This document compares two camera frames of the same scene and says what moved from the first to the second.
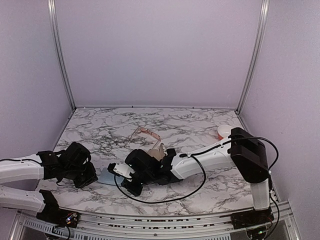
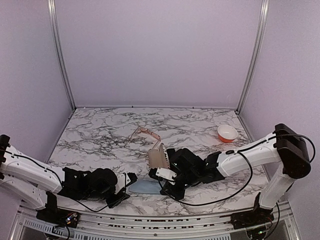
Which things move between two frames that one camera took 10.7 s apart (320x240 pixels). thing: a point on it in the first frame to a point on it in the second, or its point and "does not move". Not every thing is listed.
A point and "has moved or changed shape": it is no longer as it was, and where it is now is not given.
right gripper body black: (136, 190) to (179, 194)
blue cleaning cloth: (106, 177) has moved or changed shape
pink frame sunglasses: (154, 135) does not move
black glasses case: (171, 152) does not move
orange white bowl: (223, 131) does not move
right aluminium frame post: (264, 12) does not move
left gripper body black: (81, 177) to (111, 203)
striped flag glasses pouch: (159, 154) does not move
